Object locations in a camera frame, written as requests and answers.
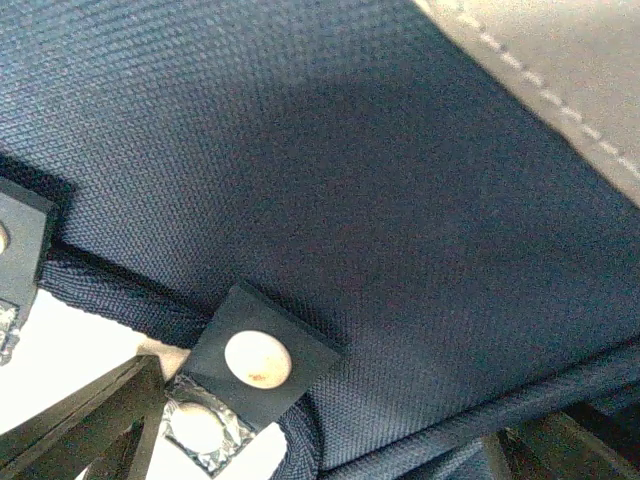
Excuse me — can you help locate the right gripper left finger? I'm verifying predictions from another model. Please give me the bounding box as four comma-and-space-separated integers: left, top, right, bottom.
1, 355, 166, 479

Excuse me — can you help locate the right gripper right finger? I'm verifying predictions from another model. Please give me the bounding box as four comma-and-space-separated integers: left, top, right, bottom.
483, 402, 639, 479

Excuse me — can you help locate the navy blue backpack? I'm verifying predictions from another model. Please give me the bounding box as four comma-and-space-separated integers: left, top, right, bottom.
1, 1, 639, 479

